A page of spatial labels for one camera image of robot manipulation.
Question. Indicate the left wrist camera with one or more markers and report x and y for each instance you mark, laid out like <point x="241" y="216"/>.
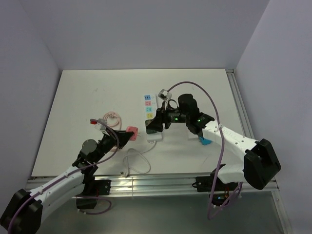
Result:
<point x="100" y="124"/>

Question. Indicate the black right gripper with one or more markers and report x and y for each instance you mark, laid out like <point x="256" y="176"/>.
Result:
<point x="167" y="124"/>

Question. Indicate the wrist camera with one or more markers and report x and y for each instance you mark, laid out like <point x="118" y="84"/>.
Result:
<point x="100" y="124"/>
<point x="164" y="95"/>

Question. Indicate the blue triangular plug adapter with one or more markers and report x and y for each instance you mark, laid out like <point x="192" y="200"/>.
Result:
<point x="204" y="141"/>

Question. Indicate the white plug adapter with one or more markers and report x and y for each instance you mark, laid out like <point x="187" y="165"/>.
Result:
<point x="191" y="136"/>

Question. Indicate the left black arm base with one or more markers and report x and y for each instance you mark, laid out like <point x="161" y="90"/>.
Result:
<point x="92" y="195"/>

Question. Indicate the white multicolour power strip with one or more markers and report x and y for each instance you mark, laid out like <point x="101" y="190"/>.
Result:
<point x="150" y="107"/>

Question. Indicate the pink round socket hub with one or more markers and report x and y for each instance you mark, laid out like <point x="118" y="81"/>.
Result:
<point x="114" y="149"/>

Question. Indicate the dark green cube plug adapter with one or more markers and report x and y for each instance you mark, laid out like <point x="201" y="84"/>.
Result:
<point x="151" y="129"/>

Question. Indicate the aluminium front rail frame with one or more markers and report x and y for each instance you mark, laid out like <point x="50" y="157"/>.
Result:
<point x="152" y="185"/>

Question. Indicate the aluminium right rail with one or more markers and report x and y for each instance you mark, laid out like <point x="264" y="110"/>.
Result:
<point x="245" y="123"/>

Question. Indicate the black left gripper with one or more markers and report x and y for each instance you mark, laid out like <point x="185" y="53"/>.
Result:
<point x="124" y="137"/>

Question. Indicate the pink plug adapter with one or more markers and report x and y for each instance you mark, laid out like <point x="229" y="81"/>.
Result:
<point x="134" y="130"/>

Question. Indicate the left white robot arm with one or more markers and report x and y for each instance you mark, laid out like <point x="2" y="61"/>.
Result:
<point x="28" y="209"/>

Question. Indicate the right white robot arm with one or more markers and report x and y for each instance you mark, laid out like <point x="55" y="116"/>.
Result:
<point x="258" y="161"/>

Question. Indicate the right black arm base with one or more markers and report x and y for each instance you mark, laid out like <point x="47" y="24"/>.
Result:
<point x="221" y="190"/>

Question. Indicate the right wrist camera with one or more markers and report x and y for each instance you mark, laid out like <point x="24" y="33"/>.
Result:
<point x="164" y="95"/>

